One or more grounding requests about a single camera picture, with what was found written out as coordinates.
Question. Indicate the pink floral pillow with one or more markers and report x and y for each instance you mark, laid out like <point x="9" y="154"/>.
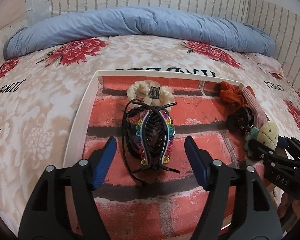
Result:
<point x="268" y="63"/>

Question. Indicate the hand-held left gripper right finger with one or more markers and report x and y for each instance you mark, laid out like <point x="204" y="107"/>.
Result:
<point x="197" y="160"/>

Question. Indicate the black hair claw clip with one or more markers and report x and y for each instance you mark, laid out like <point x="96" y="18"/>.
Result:
<point x="236" y="121"/>

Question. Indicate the rainbow rhinestone hair claw clip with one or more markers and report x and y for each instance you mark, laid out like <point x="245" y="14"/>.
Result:
<point x="170" y="140"/>

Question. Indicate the red floral blanket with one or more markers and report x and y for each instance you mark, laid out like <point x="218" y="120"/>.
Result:
<point x="40" y="105"/>

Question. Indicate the cream scrunchie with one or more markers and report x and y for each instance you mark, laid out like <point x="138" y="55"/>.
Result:
<point x="140" y="90"/>

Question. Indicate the orange scrunchie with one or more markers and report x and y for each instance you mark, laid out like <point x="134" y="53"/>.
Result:
<point x="230" y="92"/>

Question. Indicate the blue rolled quilt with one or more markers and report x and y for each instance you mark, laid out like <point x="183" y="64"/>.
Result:
<point x="140" y="22"/>

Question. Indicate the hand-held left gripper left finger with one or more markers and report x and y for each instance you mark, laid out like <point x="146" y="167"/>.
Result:
<point x="103" y="162"/>

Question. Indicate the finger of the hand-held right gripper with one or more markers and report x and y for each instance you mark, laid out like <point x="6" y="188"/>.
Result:
<point x="260" y="150"/>
<point x="291" y="145"/>

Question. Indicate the clear plastic sheet roll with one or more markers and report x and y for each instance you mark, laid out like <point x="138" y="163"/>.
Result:
<point x="38" y="2"/>

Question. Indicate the plush smiley face hair clip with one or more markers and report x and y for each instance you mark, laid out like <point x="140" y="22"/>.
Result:
<point x="268" y="132"/>

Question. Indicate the pale wooden headboard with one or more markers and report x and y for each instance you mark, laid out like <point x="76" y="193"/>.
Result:
<point x="7" y="17"/>

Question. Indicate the person's right hand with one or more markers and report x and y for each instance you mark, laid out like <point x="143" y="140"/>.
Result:
<point x="286" y="205"/>

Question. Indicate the white tray with brick-pattern lining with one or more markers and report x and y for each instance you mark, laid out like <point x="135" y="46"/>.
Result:
<point x="190" y="110"/>

